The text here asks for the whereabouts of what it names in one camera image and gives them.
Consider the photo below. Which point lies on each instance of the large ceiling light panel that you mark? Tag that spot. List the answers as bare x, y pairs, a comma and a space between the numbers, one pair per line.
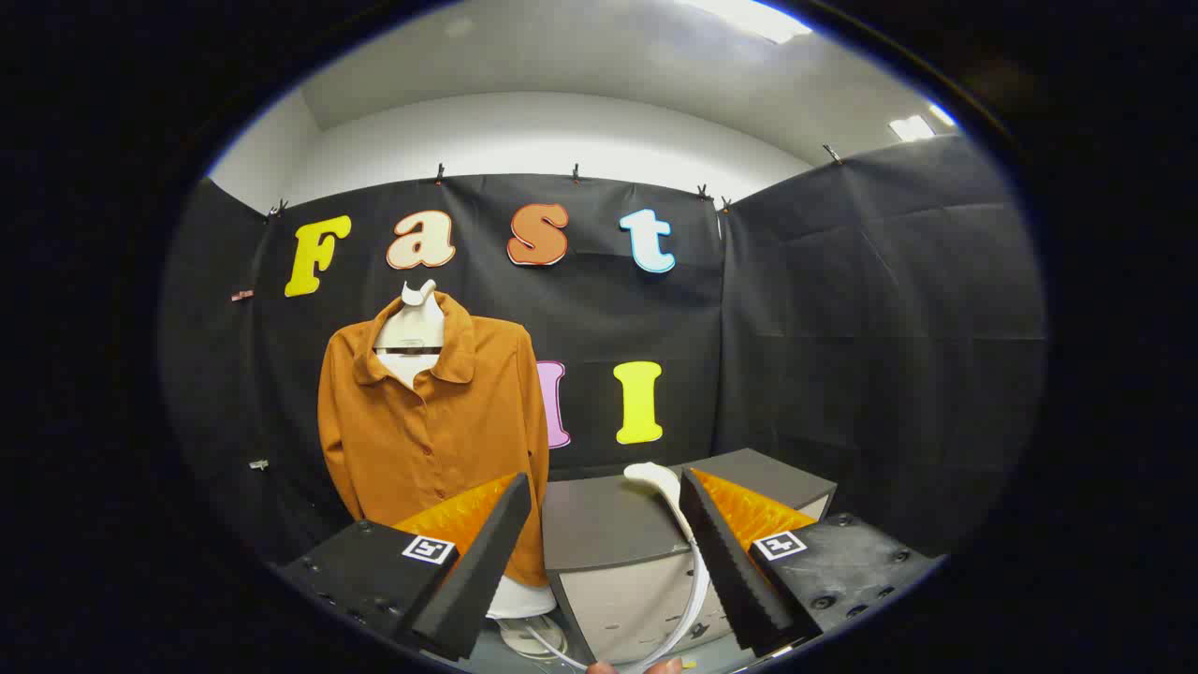
749, 17

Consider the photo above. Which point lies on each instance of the grey cabinet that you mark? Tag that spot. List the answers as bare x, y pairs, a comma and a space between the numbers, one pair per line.
608, 524

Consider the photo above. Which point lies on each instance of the orange button-up shirt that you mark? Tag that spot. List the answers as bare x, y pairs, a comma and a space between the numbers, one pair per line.
421, 440

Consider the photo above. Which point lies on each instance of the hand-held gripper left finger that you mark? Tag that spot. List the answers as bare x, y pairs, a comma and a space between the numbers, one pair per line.
477, 571

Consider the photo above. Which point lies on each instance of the row of small black clips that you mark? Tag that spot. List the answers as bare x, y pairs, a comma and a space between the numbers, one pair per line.
576, 173

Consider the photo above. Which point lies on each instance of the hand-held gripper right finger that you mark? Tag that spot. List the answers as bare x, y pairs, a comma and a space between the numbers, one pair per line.
730, 571

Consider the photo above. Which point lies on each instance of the small ceiling light panel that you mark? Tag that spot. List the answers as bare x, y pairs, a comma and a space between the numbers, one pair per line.
913, 127

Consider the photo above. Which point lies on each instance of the white mannequin torso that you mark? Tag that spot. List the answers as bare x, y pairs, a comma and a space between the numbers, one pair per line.
416, 328

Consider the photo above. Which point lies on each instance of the black backdrop cloth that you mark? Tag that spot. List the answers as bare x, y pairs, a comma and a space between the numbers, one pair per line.
842, 328

